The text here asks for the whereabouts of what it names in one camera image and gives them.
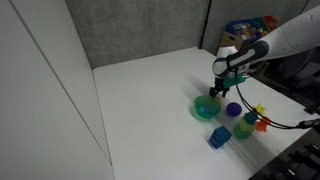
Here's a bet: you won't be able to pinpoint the purple spiky ball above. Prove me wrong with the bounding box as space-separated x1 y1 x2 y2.
226 102 242 117

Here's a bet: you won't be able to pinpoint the green translucent bowl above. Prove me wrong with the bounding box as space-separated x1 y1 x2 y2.
194 95 221 119

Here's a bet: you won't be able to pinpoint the blue cube toy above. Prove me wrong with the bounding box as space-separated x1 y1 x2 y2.
209 126 232 149

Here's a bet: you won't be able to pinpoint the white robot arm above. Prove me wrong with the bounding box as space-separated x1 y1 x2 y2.
209 6 320 97

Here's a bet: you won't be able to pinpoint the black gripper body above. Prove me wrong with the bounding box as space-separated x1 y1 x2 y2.
214 78 230 93

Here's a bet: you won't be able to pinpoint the colourful toy box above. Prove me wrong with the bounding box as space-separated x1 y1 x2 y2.
219 16 280 50

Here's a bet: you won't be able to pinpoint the black cable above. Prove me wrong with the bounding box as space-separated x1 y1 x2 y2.
234 68 320 130

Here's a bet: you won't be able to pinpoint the yellow spiky star toy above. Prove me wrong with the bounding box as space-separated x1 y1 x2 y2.
254 103 266 115

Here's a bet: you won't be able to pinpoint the orange toy animal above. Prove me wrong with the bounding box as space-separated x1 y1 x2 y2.
256 117 271 132

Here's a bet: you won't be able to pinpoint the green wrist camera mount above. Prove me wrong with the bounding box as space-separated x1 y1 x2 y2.
223 76 246 88

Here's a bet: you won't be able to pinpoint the teal and green stacked blocks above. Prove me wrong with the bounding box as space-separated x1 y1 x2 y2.
234 112 258 139

